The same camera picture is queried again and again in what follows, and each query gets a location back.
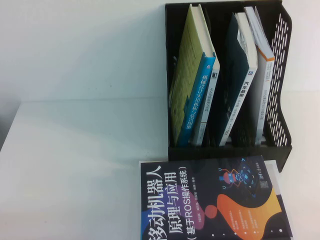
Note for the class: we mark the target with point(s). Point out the dark mobile robot book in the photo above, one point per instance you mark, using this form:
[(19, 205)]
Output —
[(200, 200)]

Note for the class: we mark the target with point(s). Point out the green cover blue spine book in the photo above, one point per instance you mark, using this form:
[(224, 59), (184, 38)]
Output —
[(185, 82)]

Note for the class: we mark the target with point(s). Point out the thin white spine book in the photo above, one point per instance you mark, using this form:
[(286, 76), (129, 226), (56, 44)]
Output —
[(208, 105)]

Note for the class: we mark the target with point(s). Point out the dark teal cover car book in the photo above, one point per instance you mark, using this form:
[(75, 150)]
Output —
[(233, 82)]

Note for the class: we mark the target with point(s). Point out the white book orange band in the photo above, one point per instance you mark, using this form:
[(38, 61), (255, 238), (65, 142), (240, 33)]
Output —
[(263, 95)]

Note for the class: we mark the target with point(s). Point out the white book purple patch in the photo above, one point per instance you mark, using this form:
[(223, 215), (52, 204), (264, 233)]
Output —
[(275, 172)]

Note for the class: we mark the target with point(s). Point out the black mesh book stand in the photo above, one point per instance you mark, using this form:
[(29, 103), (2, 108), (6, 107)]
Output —
[(280, 75)]

